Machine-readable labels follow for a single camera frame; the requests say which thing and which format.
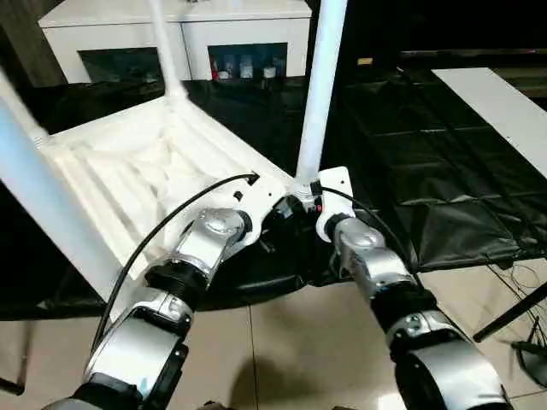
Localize white plastic table leg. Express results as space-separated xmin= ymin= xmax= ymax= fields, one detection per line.
xmin=149 ymin=0 xmax=191 ymax=102
xmin=0 ymin=102 xmax=123 ymax=302
xmin=0 ymin=70 xmax=51 ymax=146
xmin=293 ymin=0 xmax=348 ymax=202

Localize white plastic table top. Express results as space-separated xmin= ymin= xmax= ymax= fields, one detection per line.
xmin=36 ymin=91 xmax=300 ymax=302

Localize black mat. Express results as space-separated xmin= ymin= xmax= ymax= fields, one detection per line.
xmin=0 ymin=70 xmax=547 ymax=321

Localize white flat panel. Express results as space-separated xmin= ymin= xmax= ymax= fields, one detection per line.
xmin=431 ymin=67 xmax=547 ymax=180

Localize black metal bar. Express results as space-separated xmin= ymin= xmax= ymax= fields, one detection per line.
xmin=399 ymin=49 xmax=547 ymax=60

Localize white cabinet with glass doors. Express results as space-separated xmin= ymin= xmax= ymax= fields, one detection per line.
xmin=38 ymin=0 xmax=313 ymax=85

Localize grey curtain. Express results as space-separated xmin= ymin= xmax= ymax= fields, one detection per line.
xmin=0 ymin=0 xmax=69 ymax=89

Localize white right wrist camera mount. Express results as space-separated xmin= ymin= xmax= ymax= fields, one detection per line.
xmin=315 ymin=167 xmax=356 ymax=244

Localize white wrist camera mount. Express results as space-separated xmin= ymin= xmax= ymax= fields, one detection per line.
xmin=315 ymin=167 xmax=356 ymax=244
xmin=232 ymin=173 xmax=296 ymax=249

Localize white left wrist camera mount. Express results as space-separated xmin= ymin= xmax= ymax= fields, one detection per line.
xmin=232 ymin=173 xmax=296 ymax=249

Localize black folding table frame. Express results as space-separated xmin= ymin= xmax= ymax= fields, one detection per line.
xmin=0 ymin=281 xmax=547 ymax=396

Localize dark tangled cables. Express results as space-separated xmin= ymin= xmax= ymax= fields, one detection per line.
xmin=486 ymin=255 xmax=547 ymax=390

